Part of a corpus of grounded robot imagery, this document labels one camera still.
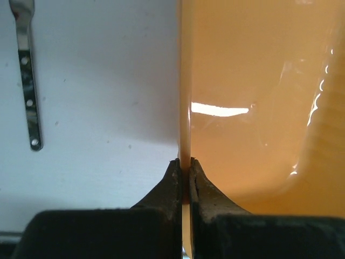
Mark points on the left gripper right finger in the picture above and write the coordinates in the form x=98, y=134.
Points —
x=222, y=229

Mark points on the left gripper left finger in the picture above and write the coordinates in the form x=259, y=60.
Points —
x=152, y=228

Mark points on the orange plastic storage basket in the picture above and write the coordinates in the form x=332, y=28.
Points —
x=262, y=104

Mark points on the metal fork black handle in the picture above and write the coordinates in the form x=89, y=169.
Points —
x=23, y=12

